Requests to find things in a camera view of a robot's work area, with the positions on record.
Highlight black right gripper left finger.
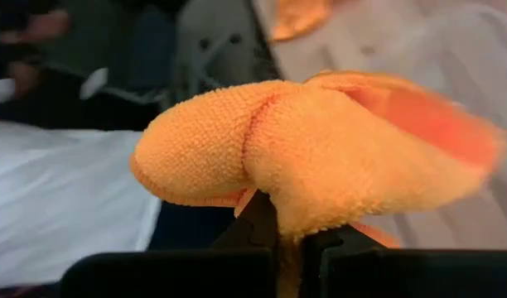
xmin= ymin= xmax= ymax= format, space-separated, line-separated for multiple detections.
xmin=60 ymin=190 xmax=278 ymax=298

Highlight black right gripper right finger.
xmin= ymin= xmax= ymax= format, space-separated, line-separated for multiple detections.
xmin=301 ymin=225 xmax=507 ymax=298

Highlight orange microfiber towel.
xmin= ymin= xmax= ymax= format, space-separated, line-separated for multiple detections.
xmin=128 ymin=70 xmax=507 ymax=298

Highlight white sheet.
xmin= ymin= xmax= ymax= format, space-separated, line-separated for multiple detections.
xmin=0 ymin=118 xmax=162 ymax=291

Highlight person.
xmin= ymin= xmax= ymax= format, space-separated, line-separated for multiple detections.
xmin=0 ymin=0 xmax=258 ymax=133

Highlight clear plastic bin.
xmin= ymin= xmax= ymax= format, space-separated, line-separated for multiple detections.
xmin=352 ymin=0 xmax=507 ymax=249

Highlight orange plastic tray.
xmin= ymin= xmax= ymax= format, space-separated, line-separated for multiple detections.
xmin=272 ymin=0 xmax=333 ymax=42

